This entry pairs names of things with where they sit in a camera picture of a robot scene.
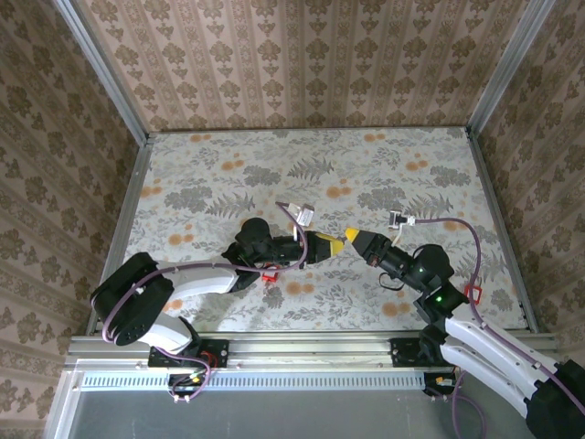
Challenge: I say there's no long aluminium mounting rail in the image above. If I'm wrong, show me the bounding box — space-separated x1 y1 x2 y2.
66 333 561 369

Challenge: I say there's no aluminium table side rail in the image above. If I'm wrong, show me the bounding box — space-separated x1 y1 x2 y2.
85 134 154 337
466 129 539 334

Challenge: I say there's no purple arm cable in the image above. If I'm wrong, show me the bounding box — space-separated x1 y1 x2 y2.
101 200 308 404
410 216 585 439

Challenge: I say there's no slotted grey cable duct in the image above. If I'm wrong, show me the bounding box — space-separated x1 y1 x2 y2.
80 370 427 391

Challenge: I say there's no floral patterned table cover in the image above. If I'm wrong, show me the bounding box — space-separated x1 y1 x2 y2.
103 126 527 333

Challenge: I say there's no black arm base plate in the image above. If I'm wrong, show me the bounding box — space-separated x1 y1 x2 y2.
146 338 230 369
389 337 458 369

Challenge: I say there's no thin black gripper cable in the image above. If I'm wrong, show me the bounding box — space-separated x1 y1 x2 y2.
378 269 406 292

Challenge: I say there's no aluminium frame post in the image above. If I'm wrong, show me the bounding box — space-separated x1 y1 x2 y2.
464 0 558 138
50 0 151 146

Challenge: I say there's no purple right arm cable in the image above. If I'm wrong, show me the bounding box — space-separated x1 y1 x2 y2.
410 216 585 439

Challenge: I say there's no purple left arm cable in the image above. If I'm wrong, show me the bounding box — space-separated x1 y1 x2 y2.
101 200 308 404

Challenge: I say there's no grey metal panel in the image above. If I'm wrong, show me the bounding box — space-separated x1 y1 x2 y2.
43 365 572 439

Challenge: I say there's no black cable connector block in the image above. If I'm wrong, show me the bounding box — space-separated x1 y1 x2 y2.
167 372 207 404
422 372 458 398

